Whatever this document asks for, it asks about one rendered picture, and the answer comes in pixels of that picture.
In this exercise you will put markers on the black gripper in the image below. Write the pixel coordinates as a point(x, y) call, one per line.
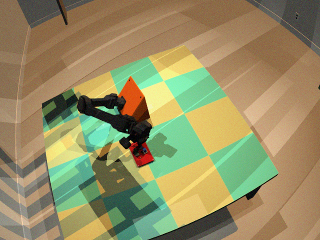
point(125, 141)

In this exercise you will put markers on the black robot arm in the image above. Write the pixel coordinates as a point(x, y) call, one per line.
point(119, 122)

